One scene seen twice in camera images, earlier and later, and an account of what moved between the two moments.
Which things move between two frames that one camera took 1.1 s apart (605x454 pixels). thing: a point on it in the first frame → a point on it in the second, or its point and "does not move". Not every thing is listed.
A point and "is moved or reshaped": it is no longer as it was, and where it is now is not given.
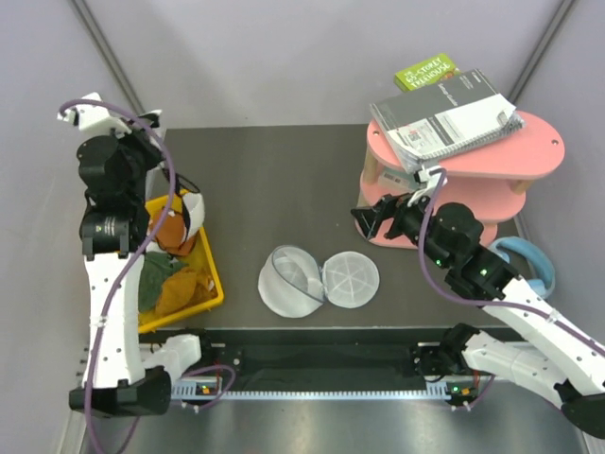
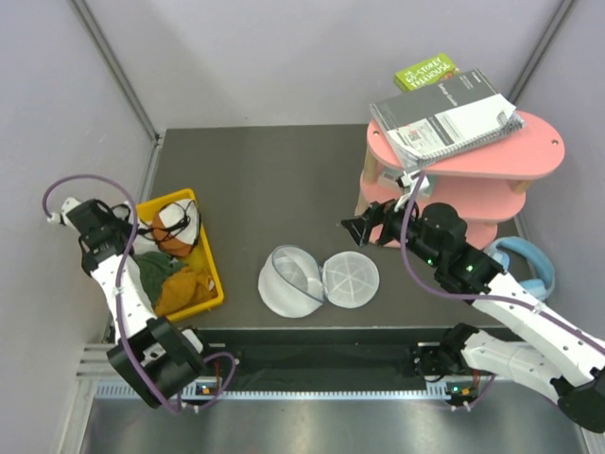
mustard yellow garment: x=185 y=288 does not move
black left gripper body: x=139 y=155 → x=118 y=226
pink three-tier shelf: x=489 y=181 does not move
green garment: x=153 y=270 does not move
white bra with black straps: x=193 y=204 is moved or reshaped
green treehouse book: x=429 y=73 does not move
